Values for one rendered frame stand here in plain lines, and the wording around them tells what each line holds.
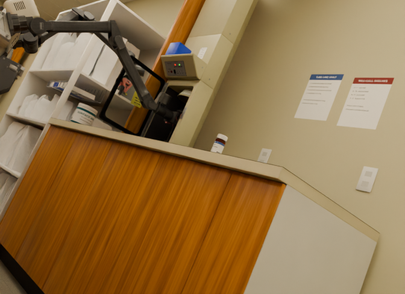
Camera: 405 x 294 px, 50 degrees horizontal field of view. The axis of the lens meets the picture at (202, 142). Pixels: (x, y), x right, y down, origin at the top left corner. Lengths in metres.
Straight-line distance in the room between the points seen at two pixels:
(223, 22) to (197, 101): 0.49
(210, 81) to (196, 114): 0.20
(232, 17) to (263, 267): 1.60
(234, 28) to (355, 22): 0.67
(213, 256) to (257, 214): 0.20
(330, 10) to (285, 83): 0.51
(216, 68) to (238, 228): 1.28
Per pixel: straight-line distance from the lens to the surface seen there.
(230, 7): 2.63
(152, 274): 1.66
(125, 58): 2.36
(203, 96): 2.44
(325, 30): 2.69
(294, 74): 2.62
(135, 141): 2.03
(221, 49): 2.53
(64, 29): 2.30
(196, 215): 1.57
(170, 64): 2.59
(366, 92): 2.29
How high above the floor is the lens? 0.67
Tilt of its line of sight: 10 degrees up
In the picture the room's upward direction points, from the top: 24 degrees clockwise
